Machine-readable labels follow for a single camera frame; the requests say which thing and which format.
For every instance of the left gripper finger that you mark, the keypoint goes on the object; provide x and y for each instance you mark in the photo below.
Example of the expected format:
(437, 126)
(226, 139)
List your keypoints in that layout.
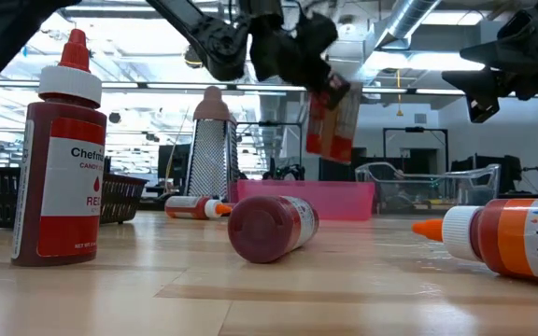
(335, 91)

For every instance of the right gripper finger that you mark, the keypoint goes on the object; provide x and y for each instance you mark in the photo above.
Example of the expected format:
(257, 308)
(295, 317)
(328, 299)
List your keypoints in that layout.
(481, 86)
(493, 52)

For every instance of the red snack packet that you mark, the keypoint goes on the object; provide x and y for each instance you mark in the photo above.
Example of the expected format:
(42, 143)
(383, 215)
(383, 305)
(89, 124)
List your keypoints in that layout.
(332, 135)

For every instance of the orange Chefmaster colour bottle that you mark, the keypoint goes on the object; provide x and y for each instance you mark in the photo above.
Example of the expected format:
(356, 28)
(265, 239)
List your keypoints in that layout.
(507, 238)
(189, 207)

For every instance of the dark red colour bottle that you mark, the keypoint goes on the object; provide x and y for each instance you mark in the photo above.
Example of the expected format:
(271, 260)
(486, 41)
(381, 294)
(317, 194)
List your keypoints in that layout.
(264, 228)

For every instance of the red Chefmaster colour bottle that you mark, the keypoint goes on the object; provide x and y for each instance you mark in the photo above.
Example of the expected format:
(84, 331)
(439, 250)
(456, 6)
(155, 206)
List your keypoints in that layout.
(63, 186)

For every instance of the black background robot arm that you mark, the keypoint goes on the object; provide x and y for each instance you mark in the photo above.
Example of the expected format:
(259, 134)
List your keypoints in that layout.
(287, 172)

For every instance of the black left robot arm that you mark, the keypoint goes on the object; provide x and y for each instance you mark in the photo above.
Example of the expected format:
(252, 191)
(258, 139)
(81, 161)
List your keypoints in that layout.
(213, 42)

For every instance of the dark background desk equipment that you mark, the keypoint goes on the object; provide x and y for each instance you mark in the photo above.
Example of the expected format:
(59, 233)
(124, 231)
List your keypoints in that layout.
(512, 172)

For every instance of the clear plastic bin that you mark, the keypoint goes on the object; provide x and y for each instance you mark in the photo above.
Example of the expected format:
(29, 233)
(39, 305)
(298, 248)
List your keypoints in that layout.
(484, 186)

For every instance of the pink plastic bin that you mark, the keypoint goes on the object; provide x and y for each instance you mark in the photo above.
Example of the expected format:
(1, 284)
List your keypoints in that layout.
(344, 198)

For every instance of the long ceiling light strip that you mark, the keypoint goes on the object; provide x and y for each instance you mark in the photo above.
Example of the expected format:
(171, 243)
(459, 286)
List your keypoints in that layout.
(180, 86)

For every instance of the black background monitor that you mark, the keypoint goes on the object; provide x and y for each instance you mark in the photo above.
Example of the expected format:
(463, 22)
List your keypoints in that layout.
(180, 163)

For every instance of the grey ceiling pipe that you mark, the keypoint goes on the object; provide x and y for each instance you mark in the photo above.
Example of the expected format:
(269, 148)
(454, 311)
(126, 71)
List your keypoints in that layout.
(110, 11)

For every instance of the black plastic mesh basket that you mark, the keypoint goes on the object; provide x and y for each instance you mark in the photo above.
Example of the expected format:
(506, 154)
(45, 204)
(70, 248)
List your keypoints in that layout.
(119, 200)

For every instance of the black background workstation frame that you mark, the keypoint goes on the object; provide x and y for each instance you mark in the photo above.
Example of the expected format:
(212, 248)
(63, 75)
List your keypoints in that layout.
(414, 130)

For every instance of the silver spiral ceiling duct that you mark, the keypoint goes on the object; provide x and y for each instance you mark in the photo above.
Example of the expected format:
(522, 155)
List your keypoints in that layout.
(409, 18)

